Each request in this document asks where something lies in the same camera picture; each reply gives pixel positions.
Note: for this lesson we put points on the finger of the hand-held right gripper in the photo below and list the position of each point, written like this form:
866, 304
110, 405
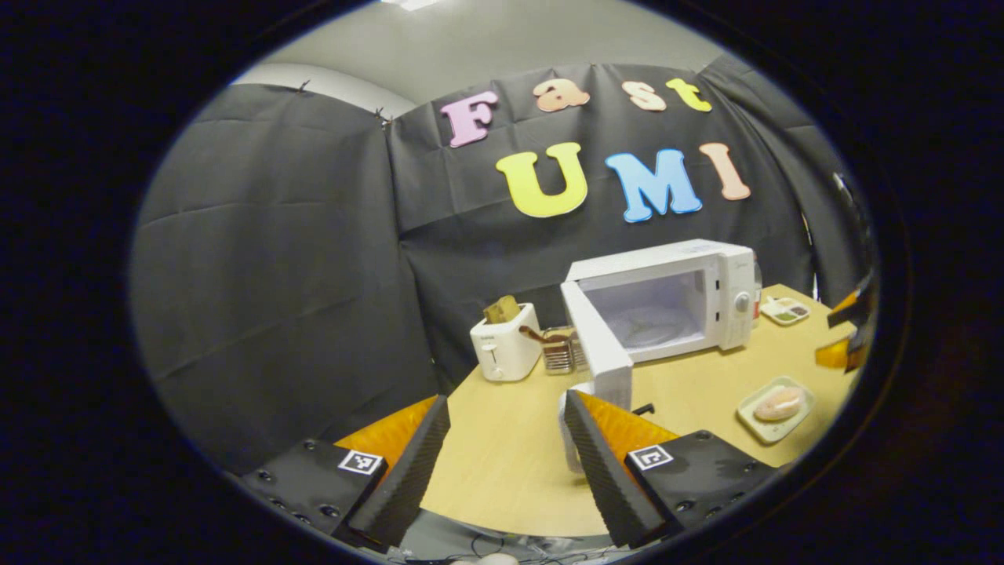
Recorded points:
833, 355

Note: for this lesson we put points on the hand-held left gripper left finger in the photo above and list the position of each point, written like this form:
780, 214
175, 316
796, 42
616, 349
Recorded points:
408, 475

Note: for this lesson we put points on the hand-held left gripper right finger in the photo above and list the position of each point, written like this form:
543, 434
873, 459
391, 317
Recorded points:
608, 475

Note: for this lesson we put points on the bread bun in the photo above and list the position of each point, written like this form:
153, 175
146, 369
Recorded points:
778, 404

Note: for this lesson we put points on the pale green rectangular plate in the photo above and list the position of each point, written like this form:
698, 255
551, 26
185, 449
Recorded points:
757, 428

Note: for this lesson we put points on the white microwave oven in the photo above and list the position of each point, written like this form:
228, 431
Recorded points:
729, 290

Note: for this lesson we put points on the white divided dish with beans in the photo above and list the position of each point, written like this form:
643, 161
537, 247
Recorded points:
784, 311

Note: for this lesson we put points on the white toaster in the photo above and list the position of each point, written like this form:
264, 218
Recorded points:
506, 349

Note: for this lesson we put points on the brown toast slice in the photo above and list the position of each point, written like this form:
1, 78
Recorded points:
502, 309

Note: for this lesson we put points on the black backdrop cloth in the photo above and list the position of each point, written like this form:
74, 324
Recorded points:
274, 275

